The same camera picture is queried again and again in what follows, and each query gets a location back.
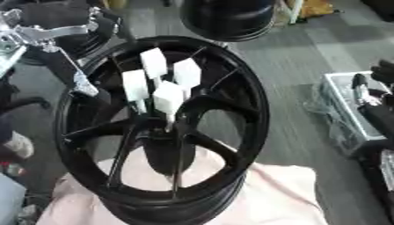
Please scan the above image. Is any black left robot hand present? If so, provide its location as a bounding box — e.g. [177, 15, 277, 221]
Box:
[17, 0, 125, 105]

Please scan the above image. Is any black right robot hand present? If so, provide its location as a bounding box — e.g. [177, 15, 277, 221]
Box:
[349, 58, 394, 142]

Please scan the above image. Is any clear plastic crate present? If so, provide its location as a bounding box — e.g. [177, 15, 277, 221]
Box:
[304, 70, 394, 158]

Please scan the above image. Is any yellow bag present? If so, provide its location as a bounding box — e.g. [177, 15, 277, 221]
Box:
[295, 0, 338, 19]

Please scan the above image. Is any black spoked wheel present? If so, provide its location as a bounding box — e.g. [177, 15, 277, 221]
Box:
[52, 34, 273, 225]

